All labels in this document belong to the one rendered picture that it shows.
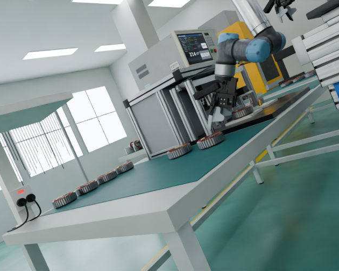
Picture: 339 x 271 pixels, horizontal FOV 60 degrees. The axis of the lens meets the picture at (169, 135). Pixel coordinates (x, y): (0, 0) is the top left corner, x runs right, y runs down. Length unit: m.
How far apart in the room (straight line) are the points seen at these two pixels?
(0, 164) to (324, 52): 1.30
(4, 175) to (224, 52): 1.03
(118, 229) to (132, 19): 5.36
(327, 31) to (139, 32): 4.97
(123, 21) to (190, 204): 5.56
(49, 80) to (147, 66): 7.10
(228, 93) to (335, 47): 0.37
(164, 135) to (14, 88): 6.87
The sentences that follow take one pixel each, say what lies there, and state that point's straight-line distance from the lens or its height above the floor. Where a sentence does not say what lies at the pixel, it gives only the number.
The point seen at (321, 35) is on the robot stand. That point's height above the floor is 0.96.
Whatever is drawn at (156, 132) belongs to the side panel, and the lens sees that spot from 1.61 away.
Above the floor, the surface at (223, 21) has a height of 2.14.
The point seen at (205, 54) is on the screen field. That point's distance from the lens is 1.73.
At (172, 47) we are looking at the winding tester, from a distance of 1.60.
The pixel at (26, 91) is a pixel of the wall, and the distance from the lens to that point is 8.32.
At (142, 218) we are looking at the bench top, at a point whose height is 0.74.
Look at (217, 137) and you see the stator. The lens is 1.17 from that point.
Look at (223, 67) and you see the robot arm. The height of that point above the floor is 1.01.
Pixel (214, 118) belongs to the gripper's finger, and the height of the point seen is 0.85.
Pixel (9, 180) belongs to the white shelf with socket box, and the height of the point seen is 0.95.
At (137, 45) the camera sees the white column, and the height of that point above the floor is 2.44.
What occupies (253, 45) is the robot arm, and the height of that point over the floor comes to 1.02.
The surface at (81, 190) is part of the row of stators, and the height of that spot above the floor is 0.77.
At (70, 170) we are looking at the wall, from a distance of 8.15.
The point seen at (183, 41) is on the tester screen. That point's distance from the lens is 1.62.
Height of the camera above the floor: 0.91
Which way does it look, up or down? 3 degrees down
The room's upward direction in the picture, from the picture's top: 24 degrees counter-clockwise
